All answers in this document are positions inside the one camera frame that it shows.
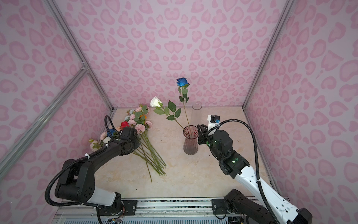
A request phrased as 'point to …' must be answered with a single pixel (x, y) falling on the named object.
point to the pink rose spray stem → (148, 151)
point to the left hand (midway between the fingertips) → (137, 142)
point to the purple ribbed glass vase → (190, 134)
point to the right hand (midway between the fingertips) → (198, 124)
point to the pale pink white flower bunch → (104, 139)
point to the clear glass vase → (196, 115)
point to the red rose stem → (124, 124)
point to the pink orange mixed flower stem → (137, 118)
